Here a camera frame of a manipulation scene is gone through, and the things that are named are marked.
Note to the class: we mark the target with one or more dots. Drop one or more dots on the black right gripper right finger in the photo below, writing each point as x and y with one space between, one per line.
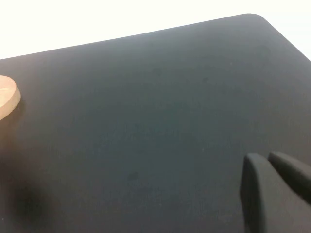
291 167

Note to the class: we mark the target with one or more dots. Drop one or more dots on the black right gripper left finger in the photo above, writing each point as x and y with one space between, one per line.
264 194

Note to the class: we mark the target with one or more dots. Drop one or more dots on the light wooden headphone stand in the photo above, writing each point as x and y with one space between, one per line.
6 95

